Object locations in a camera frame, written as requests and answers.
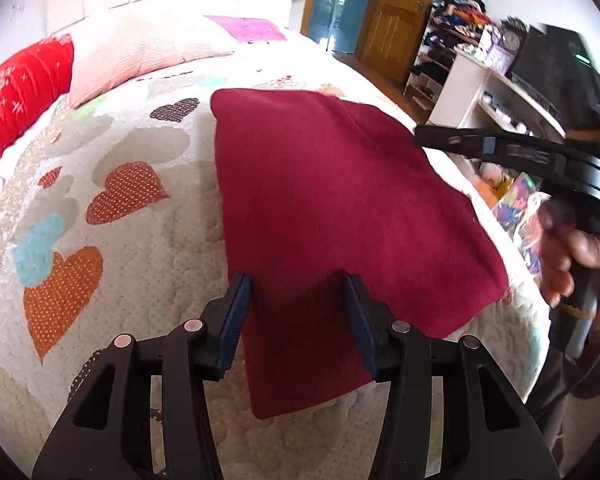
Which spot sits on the person's right hand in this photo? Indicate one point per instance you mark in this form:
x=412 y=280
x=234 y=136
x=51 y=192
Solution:
x=555 y=255

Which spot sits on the red floral quilt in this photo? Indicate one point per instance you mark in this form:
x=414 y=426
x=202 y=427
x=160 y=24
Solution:
x=20 y=95

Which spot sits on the purple box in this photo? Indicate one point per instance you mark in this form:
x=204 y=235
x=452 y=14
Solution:
x=500 y=57

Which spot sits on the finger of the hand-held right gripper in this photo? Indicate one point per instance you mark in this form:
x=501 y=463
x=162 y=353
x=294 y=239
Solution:
x=480 y=144

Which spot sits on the patchwork heart bedspread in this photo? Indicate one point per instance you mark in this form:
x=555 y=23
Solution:
x=130 y=125

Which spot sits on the maroon sweater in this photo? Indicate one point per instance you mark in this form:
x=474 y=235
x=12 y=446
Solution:
x=330 y=185

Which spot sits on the pink pillow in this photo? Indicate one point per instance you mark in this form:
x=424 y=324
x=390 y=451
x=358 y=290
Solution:
x=140 y=55

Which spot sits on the wooden door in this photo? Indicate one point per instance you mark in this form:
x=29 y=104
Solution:
x=395 y=15

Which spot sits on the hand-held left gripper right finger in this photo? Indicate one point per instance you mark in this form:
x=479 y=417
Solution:
x=362 y=325

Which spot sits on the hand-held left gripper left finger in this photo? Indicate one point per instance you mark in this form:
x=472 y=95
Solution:
x=232 y=320

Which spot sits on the white shelf unit with clutter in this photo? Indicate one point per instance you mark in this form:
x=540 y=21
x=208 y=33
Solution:
x=462 y=85

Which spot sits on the pile of clothes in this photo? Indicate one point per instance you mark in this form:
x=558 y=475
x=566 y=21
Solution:
x=460 y=15

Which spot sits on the purple cloth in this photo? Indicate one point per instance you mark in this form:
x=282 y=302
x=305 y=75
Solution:
x=250 y=29

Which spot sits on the colourful printed bag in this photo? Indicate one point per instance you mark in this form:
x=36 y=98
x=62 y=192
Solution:
x=517 y=210

